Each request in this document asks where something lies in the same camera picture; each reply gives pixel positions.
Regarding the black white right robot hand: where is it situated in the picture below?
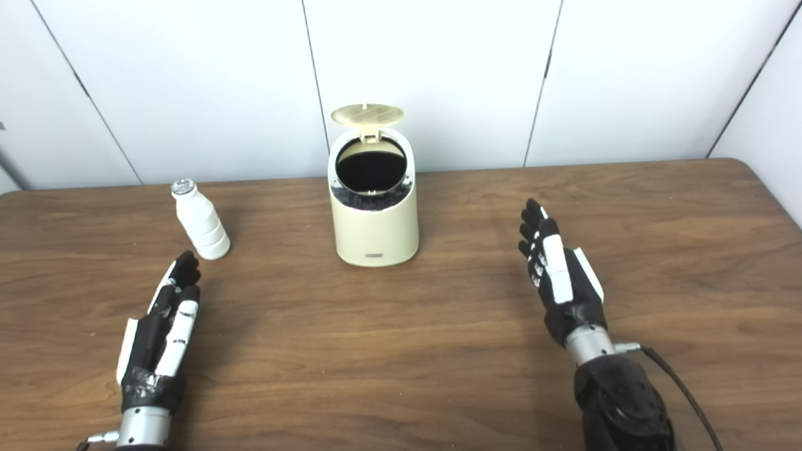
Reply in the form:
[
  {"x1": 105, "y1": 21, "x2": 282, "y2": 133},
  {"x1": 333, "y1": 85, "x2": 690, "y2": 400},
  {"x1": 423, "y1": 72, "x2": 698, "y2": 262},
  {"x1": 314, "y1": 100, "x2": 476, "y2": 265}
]
[{"x1": 518, "y1": 199, "x2": 607, "y2": 348}]

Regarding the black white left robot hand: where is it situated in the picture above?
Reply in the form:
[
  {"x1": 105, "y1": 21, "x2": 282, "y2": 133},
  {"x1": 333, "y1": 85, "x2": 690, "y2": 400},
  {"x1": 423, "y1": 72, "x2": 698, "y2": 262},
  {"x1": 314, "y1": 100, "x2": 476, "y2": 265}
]
[{"x1": 116, "y1": 251, "x2": 202, "y2": 414}]

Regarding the small white plastic bottle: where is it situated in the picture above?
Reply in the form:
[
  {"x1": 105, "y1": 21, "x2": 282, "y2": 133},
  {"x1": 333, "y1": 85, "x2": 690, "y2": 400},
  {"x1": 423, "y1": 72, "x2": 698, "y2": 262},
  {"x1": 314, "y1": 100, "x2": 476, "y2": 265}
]
[{"x1": 171, "y1": 179, "x2": 231, "y2": 261}]

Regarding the cream-colored lidded bin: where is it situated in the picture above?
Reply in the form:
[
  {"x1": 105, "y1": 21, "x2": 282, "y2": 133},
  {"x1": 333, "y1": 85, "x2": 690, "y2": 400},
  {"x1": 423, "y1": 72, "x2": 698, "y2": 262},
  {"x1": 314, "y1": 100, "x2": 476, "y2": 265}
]
[{"x1": 327, "y1": 103, "x2": 420, "y2": 268}]

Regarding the black bin liner bag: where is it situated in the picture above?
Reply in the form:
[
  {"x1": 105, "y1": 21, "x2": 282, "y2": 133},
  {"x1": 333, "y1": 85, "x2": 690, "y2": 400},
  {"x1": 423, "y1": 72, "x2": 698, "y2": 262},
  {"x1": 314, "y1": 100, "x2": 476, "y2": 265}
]
[{"x1": 332, "y1": 180, "x2": 415, "y2": 212}]

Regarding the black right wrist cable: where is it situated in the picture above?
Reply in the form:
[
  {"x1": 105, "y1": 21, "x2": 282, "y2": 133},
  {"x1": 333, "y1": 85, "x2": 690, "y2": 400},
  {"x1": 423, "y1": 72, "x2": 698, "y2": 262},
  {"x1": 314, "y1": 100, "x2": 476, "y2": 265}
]
[{"x1": 614, "y1": 342, "x2": 724, "y2": 451}]

